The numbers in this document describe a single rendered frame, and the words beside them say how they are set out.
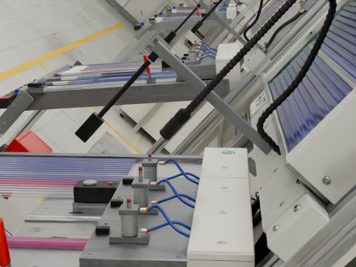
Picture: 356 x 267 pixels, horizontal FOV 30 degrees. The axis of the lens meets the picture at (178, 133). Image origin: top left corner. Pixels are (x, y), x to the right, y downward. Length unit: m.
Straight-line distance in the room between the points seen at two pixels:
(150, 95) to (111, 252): 1.40
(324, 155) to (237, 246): 0.17
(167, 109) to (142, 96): 3.33
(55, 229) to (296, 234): 0.49
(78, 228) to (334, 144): 0.51
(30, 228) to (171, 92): 1.18
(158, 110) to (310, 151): 4.85
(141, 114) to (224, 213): 4.68
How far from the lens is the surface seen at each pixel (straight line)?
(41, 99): 2.28
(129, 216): 0.86
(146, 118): 5.54
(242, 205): 0.95
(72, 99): 2.26
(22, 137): 1.89
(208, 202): 0.96
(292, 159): 0.72
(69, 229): 1.09
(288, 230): 0.72
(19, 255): 1.01
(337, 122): 0.71
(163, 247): 0.86
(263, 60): 2.13
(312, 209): 0.71
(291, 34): 2.13
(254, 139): 0.99
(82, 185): 1.15
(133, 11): 9.63
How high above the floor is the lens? 1.49
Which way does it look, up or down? 13 degrees down
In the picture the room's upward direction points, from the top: 44 degrees clockwise
